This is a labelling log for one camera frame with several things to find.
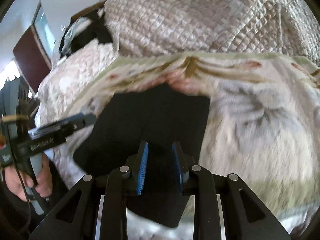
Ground black pants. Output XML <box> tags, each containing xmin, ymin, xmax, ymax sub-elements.
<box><xmin>73</xmin><ymin>83</ymin><xmax>210</xmax><ymax>228</ymax></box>

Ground person's left hand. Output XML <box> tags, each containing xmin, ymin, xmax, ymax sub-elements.
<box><xmin>4</xmin><ymin>154</ymin><xmax>53</xmax><ymax>202</ymax></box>

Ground floral quilted bedspread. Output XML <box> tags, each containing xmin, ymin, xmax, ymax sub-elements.
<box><xmin>35</xmin><ymin>39</ymin><xmax>119</xmax><ymax>127</ymax></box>

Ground dark wooden door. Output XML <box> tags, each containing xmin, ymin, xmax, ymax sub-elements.
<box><xmin>12</xmin><ymin>0</ymin><xmax>56</xmax><ymax>94</ymax></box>

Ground dark clothes pile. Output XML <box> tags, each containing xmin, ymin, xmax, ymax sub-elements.
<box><xmin>59</xmin><ymin>9</ymin><xmax>113</xmax><ymax>58</ymax></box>

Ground floral fleece blanket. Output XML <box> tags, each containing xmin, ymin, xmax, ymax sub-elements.
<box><xmin>49</xmin><ymin>51</ymin><xmax>320</xmax><ymax>235</ymax></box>

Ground quilted satin comforter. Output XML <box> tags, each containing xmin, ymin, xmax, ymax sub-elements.
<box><xmin>104</xmin><ymin>0</ymin><xmax>319</xmax><ymax>64</ymax></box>

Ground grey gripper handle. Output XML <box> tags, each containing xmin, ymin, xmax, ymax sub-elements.
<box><xmin>24</xmin><ymin>153</ymin><xmax>51</xmax><ymax>215</ymax></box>

